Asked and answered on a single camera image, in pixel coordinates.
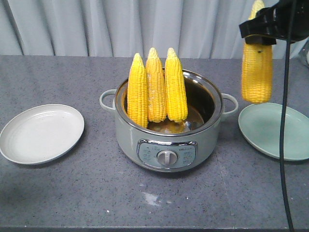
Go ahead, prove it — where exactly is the light green plate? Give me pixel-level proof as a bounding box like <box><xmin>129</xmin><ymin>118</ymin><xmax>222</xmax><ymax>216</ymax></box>
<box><xmin>238</xmin><ymin>103</ymin><xmax>309</xmax><ymax>161</ymax></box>

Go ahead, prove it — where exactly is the grey curtain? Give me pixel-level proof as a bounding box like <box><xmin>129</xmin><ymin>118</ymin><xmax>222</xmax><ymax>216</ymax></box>
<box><xmin>0</xmin><ymin>0</ymin><xmax>309</xmax><ymax>60</ymax></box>

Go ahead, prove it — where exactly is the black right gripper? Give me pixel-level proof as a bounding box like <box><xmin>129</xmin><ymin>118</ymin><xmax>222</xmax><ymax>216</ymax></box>
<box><xmin>239</xmin><ymin>0</ymin><xmax>309</xmax><ymax>45</ymax></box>

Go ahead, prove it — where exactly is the cream white plate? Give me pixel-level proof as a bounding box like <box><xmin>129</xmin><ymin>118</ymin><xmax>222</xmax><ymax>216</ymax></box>
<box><xmin>0</xmin><ymin>104</ymin><xmax>84</xmax><ymax>165</ymax></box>

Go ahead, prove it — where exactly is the green electric cooking pot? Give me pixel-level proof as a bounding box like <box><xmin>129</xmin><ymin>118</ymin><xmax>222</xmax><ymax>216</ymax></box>
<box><xmin>99</xmin><ymin>70</ymin><xmax>239</xmax><ymax>173</ymax></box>

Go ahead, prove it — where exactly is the pale yellow corn cob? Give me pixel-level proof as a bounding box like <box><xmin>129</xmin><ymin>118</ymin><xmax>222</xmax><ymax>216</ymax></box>
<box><xmin>146</xmin><ymin>47</ymin><xmax>167</xmax><ymax>123</ymax></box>

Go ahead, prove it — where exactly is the black cable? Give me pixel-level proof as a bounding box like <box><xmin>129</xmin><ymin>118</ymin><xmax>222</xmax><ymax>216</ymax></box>
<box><xmin>279</xmin><ymin>0</ymin><xmax>297</xmax><ymax>230</ymax></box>

